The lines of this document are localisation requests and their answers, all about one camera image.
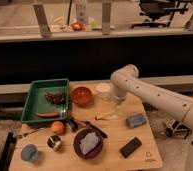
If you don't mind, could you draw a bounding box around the yellow banana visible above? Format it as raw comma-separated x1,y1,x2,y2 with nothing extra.
95,113,117,120

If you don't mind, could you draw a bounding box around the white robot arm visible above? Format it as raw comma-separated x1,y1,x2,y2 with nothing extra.
110,64,193,171

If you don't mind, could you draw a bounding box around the white plastic cup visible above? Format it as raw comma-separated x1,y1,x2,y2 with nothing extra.
96,83,111,100

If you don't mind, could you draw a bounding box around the metal cup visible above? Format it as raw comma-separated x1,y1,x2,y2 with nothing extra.
47,135,61,151

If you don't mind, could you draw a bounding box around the blue plastic cup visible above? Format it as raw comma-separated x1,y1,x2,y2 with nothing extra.
21,144,39,163

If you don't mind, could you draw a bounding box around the blue sponge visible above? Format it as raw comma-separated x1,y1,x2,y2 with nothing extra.
126,114,146,128

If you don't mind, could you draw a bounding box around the orange red bowl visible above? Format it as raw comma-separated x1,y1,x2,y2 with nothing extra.
70,87,92,106

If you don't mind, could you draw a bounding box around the black remote control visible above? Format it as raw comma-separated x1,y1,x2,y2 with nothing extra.
120,137,142,158

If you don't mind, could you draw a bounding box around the grey crumpled cloth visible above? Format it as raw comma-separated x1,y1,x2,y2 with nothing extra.
80,132,100,155

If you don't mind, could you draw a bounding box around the small black object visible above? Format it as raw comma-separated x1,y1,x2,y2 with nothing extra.
67,119,79,132

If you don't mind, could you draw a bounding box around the dark purple bowl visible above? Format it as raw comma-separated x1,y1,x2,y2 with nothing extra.
73,129,103,160

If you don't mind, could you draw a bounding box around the bunch of dark grapes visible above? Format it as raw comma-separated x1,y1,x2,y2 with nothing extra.
45,92,65,105

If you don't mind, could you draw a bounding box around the orange fruit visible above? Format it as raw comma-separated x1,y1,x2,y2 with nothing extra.
51,121,65,135

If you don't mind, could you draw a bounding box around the red chili pepper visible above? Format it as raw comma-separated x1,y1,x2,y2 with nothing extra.
36,112,59,118

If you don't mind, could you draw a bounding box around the green plastic tray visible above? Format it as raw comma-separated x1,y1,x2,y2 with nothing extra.
21,79,69,124

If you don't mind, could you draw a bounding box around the red fruit on shelf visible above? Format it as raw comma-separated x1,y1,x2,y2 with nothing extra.
71,22,84,31

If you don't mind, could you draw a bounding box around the black office chair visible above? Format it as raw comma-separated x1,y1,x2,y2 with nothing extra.
131,0,193,28

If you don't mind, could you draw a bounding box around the metal spoon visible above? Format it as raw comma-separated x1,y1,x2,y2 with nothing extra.
17,127,47,139

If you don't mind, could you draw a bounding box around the black chair beside table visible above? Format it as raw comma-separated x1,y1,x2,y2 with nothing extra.
0,132,16,171

